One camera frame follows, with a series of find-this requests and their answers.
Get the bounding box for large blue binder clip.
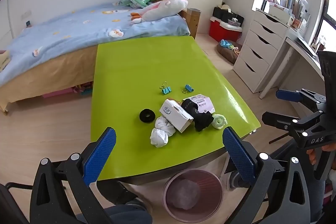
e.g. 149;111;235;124
160;82;172;95

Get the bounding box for black sock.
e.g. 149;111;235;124
181;98;214;132

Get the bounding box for yellow pillow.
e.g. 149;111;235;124
0;50;11;72

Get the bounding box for white pink printed packet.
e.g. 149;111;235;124
189;94;216;114

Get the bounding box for crumpled translucent plastic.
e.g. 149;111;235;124
171;179;201;210

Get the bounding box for pink trash bin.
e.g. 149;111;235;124
163;168;224;223

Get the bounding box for person's left leg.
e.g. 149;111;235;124
104;199;153;224

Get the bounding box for pink white plush toy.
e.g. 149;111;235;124
130;0;189;24

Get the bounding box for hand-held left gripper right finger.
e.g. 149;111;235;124
222;126;319;224

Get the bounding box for red cooler box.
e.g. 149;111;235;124
209;17;242;43

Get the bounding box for person's right leg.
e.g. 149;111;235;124
306;174;328;224

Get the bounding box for white desk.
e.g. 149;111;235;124
260;36;326;98

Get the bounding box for person's right hand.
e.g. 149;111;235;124
307;143;336;166

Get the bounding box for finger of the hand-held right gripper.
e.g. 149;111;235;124
276;88;327;111
262;110;326;149

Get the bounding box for black bags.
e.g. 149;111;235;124
213;6;244;28

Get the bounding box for brown pet bed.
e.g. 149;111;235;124
217;42;243;64

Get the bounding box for pink box under bed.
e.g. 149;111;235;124
42;88;76;98

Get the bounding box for white cardboard box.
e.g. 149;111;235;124
159;99;194;133

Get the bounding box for white drawer unit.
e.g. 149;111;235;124
233;8;292;94

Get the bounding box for black scrunchie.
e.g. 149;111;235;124
139;109;156;124

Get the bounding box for white storage box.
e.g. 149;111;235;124
268;5;293;26

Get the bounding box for white sock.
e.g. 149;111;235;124
150;117;176;148

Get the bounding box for row of books and papers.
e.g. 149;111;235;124
266;0;311;30

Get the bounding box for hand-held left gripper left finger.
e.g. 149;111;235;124
29;127;117;224

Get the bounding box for wooden nightstand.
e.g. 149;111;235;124
184;7;201;39

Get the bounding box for light green scrunchie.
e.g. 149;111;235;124
211;114;227;130

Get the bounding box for person's leg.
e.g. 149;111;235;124
306;174;328;224
104;199;153;224

